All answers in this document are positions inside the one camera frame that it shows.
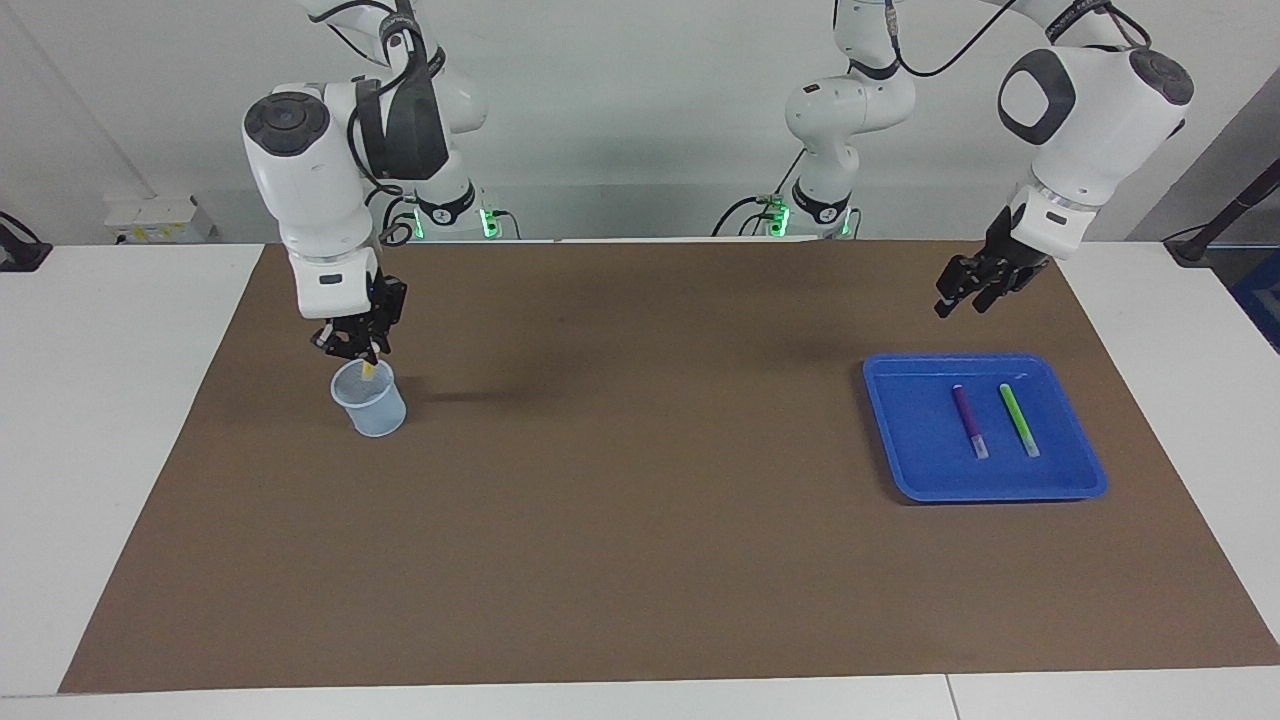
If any purple pen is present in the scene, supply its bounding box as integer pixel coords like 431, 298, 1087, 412
951, 384, 990, 461

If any green pen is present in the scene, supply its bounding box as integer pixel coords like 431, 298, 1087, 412
999, 383, 1041, 459

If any grey mesh pen cup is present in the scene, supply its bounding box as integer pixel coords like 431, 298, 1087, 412
330, 357, 408, 439

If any blue plastic tray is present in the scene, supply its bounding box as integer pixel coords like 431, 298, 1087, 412
862, 352, 1109, 504

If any black stand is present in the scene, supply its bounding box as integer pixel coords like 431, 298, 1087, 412
1165, 158, 1280, 267

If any blue crate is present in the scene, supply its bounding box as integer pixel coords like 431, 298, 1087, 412
1228, 250, 1280, 353

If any brown table mat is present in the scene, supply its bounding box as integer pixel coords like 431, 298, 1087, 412
58, 238, 1280, 694

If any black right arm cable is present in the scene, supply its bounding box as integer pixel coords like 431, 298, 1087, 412
300, 0, 446, 247

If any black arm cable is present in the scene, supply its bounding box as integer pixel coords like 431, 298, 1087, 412
300, 0, 446, 247
885, 0, 1151, 79

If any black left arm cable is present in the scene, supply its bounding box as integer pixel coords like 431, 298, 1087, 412
885, 0, 1151, 79

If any white wall socket box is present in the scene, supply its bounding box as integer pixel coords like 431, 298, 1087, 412
103, 195, 216, 245

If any black left base cable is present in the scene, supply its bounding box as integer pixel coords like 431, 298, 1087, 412
712, 150, 806, 238

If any black clamp mount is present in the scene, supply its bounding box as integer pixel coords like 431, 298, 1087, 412
0, 212, 53, 272

